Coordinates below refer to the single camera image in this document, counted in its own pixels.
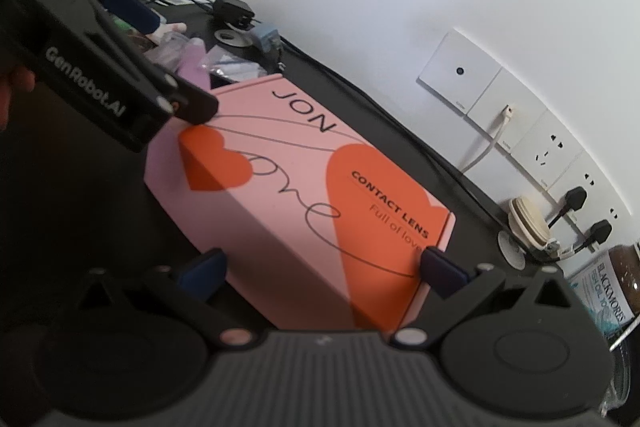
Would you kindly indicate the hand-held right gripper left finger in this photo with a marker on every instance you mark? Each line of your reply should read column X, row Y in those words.
column 205, row 274

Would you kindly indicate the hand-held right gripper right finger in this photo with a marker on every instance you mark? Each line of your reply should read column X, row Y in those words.
column 442, row 274

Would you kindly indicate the pink cardboard box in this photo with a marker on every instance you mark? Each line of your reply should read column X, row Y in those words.
column 280, row 207

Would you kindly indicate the black desktop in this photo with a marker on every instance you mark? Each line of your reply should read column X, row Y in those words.
column 100, row 217

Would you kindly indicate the person's left hand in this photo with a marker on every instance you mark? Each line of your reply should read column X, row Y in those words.
column 15, row 87

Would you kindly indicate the purple cosmetic tube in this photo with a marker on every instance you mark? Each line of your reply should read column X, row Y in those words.
column 192, row 64

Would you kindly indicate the clear plastic sachet bag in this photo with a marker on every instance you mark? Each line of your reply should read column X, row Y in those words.
column 232, row 67

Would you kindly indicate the clear plastic vial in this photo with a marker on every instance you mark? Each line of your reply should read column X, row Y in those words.
column 167, row 54

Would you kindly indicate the white round stand base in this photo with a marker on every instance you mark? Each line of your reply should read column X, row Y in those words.
column 510, row 249

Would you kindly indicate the white round disc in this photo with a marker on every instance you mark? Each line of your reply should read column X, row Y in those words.
column 231, row 38

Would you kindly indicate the blue-grey charger plug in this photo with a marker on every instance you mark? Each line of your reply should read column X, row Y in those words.
column 266, row 38

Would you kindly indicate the black power adapter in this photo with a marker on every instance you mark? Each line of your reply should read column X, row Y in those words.
column 231, row 9

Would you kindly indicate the cream stacked plastic funnels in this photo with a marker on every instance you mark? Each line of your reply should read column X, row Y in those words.
column 529, row 222

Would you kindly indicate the black power plug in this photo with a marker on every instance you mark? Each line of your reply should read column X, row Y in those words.
column 597, row 232
column 572, row 202

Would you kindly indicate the brown supplement bottle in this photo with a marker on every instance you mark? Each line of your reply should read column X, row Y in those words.
column 620, row 282

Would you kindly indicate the white network wall plate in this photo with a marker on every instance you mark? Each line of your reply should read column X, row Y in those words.
column 520, row 127

